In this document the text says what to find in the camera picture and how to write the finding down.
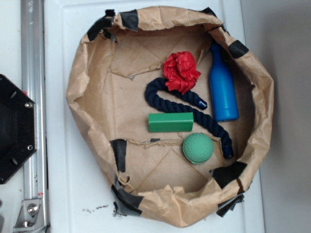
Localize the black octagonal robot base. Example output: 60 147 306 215
0 75 36 184

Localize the green rectangular block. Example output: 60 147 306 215
148 113 194 133

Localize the brown paper bag bin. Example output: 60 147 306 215
66 6 274 228

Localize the green dimpled ball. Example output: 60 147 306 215
182 133 214 164

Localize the red crumpled paper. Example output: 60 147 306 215
163 51 201 95

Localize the blue plastic bottle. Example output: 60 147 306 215
209 44 239 121

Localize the dark blue rope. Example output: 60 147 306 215
144 77 234 159

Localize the aluminium extrusion rail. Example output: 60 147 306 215
21 0 50 233

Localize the metal corner bracket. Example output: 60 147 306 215
13 199 45 233

